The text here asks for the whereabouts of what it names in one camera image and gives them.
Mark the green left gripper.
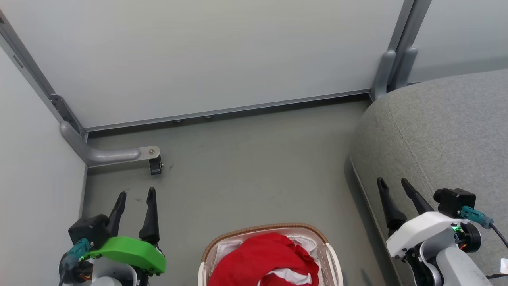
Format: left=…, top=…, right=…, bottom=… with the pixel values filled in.
left=85, top=187, right=167, bottom=286

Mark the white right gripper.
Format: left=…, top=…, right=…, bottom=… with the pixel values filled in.
left=377, top=177, right=464, bottom=259

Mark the red and white shirt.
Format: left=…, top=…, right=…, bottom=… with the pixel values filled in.
left=208, top=233, right=320, bottom=286

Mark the grey fabric sofa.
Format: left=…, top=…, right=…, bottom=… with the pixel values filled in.
left=349, top=68, right=508, bottom=286

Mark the black caster wheel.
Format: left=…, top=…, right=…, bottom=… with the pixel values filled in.
left=149, top=156, right=164, bottom=176

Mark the grey metal partition leg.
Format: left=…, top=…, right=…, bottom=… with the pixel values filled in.
left=60, top=121, right=161, bottom=167

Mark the white laundry basket brown rim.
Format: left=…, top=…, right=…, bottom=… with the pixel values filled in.
left=198, top=223, right=344, bottom=286

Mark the white basket liner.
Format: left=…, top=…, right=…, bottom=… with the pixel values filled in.
left=214, top=234, right=324, bottom=286

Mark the grey partition foot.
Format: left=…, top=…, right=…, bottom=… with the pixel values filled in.
left=395, top=47, right=419, bottom=90
left=372, top=50, right=397, bottom=100

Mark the teal plug left camera cable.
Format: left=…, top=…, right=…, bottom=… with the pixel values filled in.
left=59, top=238, right=92, bottom=286

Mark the teal plug camera cable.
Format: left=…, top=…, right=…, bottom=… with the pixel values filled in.
left=460, top=206, right=508, bottom=250
left=59, top=238, right=92, bottom=286

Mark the teal plug right camera cable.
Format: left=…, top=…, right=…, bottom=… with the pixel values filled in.
left=460, top=206, right=508, bottom=250

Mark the grey partition bottom rail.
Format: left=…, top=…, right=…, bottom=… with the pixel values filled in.
left=85, top=89, right=373, bottom=132

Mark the dark grey partition post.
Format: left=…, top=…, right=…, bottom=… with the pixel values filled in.
left=393, top=0, right=432, bottom=90

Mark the light grey partition post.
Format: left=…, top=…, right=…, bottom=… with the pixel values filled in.
left=387, top=0, right=416, bottom=54

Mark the grey corner partition post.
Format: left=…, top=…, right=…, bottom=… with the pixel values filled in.
left=0, top=9, right=88, bottom=141

